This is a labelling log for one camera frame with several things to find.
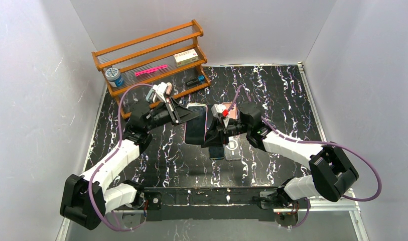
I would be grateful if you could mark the pink highlighter pen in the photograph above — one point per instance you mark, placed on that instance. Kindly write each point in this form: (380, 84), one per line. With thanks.
(150, 70)

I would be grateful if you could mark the blue round jar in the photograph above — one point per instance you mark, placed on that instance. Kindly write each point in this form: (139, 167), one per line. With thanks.
(114, 77)

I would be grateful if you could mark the pink tape dispenser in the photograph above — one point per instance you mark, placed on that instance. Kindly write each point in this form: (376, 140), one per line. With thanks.
(169, 88)

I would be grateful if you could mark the cream cased phone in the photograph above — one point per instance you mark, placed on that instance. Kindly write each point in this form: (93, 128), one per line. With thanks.
(195, 129)

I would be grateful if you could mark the black smartphone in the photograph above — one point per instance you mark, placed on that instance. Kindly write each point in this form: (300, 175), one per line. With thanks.
(210, 119)

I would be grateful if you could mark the teal eraser block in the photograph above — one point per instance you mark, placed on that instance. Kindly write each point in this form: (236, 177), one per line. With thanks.
(149, 96)

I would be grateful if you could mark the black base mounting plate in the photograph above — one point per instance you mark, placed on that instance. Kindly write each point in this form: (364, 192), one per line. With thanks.
(222, 203)

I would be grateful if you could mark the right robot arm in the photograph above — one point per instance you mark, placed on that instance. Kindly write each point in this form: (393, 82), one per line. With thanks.
(331, 171)

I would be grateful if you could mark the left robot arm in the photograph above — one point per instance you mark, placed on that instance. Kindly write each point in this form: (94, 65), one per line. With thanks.
(88, 197)

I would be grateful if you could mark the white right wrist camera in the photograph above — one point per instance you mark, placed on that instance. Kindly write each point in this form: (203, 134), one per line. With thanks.
(220, 112)

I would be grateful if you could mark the black blue marker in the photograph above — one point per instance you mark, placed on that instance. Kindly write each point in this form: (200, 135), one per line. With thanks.
(195, 81)

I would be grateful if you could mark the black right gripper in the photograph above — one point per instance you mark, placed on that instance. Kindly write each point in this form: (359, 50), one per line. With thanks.
(224, 132)

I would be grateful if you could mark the clear phone case with phone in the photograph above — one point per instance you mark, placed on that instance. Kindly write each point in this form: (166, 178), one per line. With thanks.
(232, 149)

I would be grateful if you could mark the dark teal smartphone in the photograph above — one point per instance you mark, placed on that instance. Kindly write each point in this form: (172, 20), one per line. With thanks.
(216, 153)

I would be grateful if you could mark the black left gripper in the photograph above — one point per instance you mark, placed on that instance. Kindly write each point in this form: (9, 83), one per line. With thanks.
(172, 113)

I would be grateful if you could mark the orange wooden shelf rack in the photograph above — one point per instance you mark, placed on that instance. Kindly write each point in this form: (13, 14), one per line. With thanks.
(154, 50)

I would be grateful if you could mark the white medicine box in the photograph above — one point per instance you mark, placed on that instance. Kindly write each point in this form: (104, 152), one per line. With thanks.
(186, 57)

